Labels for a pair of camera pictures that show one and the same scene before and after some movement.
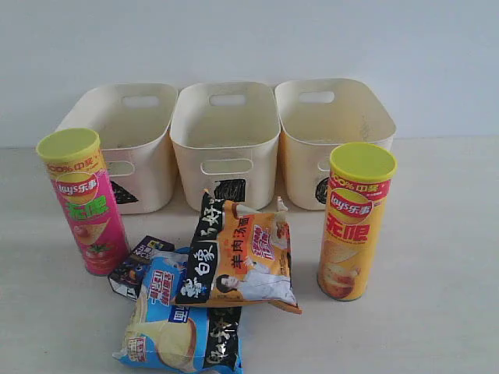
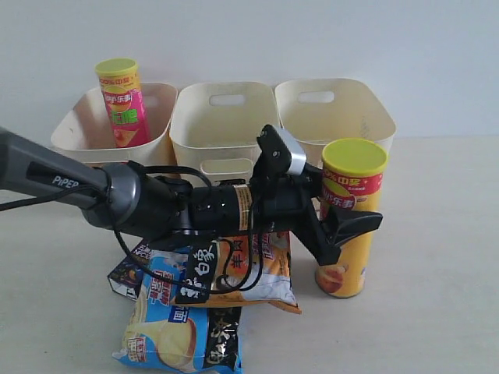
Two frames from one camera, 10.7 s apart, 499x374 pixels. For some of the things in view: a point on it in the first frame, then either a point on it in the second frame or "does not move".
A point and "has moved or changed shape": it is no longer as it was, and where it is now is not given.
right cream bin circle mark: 315,116 does not move
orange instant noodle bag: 239,257 does not move
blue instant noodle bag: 166,334 does not move
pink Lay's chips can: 76,161 → 121,82
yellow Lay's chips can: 352,245 has moved or changed shape
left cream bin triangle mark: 136,122 does not move
